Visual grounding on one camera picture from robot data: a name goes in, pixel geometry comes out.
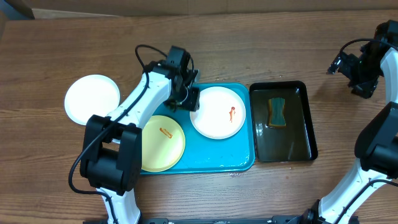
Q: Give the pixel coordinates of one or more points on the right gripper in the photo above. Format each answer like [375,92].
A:
[367,89]

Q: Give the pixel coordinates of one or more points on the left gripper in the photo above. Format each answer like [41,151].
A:
[193,105]

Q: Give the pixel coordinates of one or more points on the white plate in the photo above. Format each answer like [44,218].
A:
[89,95]
[221,113]

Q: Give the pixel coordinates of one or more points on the green yellow sponge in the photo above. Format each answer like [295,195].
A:
[276,112]

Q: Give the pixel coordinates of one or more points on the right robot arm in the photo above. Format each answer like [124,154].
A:
[376,146]

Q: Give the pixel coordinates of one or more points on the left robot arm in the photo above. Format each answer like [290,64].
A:
[111,158]

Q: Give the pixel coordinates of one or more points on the teal plastic tray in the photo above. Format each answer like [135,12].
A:
[202,154]

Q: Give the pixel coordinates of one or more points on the yellow-green plate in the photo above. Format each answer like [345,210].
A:
[163,144]

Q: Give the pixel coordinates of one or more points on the black water basin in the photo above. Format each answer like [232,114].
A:
[294,142]

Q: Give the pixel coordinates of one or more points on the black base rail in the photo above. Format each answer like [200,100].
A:
[279,219]

